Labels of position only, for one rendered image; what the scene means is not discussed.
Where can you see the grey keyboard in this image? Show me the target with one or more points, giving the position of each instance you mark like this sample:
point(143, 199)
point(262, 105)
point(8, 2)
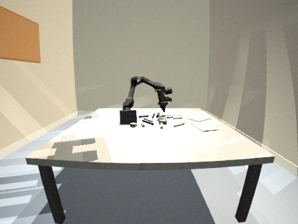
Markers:
point(162, 119)

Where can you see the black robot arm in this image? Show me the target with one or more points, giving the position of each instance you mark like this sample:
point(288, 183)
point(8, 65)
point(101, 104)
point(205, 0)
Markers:
point(160, 89)

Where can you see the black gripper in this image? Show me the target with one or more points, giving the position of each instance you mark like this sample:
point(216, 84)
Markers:
point(162, 103)

